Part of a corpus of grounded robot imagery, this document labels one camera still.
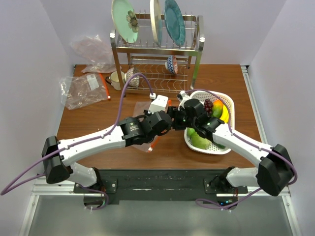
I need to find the green cabbage toy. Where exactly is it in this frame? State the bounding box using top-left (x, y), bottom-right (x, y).
top-left (191, 133), bottom-right (211, 149)

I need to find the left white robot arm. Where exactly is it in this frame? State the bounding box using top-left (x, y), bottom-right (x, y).
top-left (42, 111), bottom-right (172, 193)

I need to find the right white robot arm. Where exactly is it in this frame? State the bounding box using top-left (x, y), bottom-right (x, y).
top-left (167, 99), bottom-right (296, 196)

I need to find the crumpled clear bag at back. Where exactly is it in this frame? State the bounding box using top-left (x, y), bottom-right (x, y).
top-left (70, 34), bottom-right (116, 73)

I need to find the light green chayote squash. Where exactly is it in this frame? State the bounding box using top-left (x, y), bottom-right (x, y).
top-left (187, 128), bottom-right (197, 138)

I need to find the dark red grape bunch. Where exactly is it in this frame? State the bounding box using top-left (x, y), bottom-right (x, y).
top-left (204, 99), bottom-right (214, 116)

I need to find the white perforated plastic basket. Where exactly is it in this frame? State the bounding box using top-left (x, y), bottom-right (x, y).
top-left (184, 90), bottom-right (235, 155)

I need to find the red yellow mango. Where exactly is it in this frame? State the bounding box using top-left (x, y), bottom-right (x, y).
top-left (212, 100), bottom-right (223, 118)

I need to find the yellow banana bunch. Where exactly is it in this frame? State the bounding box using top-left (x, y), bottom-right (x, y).
top-left (220, 105), bottom-right (229, 123)

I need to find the dark green cucumber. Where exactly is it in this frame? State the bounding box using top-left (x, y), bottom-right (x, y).
top-left (214, 143), bottom-right (226, 149)

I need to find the steel two-tier dish rack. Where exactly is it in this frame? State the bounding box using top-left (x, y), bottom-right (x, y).
top-left (110, 12), bottom-right (205, 93)

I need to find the blue white patterned bowl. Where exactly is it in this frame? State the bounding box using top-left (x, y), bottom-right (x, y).
top-left (165, 56), bottom-right (178, 74)

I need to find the cream enamel mug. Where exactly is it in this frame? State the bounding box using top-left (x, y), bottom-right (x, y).
top-left (105, 71), bottom-right (121, 91)

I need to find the teal blue plate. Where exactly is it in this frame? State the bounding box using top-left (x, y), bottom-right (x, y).
top-left (164, 0), bottom-right (186, 47)

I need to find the cream rimmed plate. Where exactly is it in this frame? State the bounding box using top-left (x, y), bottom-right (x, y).
top-left (150, 0), bottom-right (162, 46)

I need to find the mint green floral plate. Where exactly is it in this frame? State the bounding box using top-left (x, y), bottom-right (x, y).
top-left (111, 0), bottom-right (139, 44)

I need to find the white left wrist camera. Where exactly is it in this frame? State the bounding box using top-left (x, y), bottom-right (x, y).
top-left (148, 95), bottom-right (169, 113)

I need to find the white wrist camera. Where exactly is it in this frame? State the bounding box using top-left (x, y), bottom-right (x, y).
top-left (177, 90), bottom-right (190, 110)
top-left (148, 95), bottom-right (169, 113)

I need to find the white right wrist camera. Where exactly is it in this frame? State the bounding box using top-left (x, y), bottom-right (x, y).
top-left (177, 90), bottom-right (190, 110)

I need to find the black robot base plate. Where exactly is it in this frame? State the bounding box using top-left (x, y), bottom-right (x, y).
top-left (73, 169), bottom-right (248, 206)

